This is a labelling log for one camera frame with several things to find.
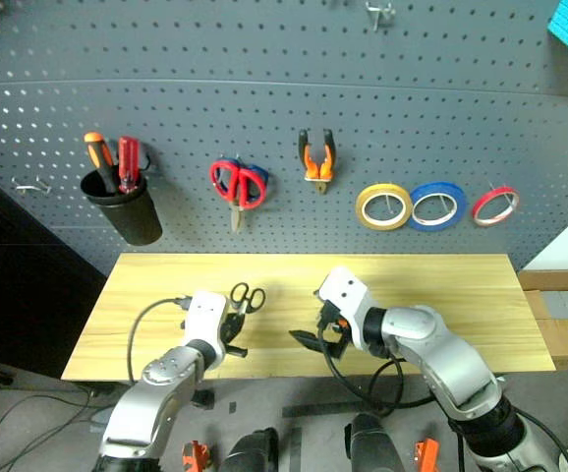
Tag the silver pegboard hook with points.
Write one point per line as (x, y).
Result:
(378, 12)
(32, 187)

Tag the brown cardboard box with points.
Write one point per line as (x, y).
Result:
(566, 339)

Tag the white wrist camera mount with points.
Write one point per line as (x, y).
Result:
(350, 295)
(206, 314)

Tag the blue tape roll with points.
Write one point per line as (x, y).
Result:
(453, 216)

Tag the yellow tape roll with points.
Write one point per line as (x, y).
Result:
(362, 216)

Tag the red tape roll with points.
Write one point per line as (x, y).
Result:
(481, 204)

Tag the black plastic cup holder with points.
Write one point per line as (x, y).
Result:
(131, 211)

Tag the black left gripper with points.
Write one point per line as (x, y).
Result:
(228, 328)

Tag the grey metal pegboard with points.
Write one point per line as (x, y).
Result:
(284, 98)

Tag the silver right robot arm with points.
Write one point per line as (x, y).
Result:
(441, 354)

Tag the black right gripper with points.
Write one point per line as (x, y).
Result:
(332, 322)

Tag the orange plastic part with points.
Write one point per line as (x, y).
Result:
(195, 454)
(426, 454)

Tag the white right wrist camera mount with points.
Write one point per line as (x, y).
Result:
(350, 295)

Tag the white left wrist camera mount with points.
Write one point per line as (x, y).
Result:
(206, 314)

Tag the dark rounded shape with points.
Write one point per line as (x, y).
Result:
(252, 452)
(372, 445)

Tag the black floor tape strip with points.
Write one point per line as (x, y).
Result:
(321, 409)

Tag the orange black pliers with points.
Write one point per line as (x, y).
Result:
(318, 162)

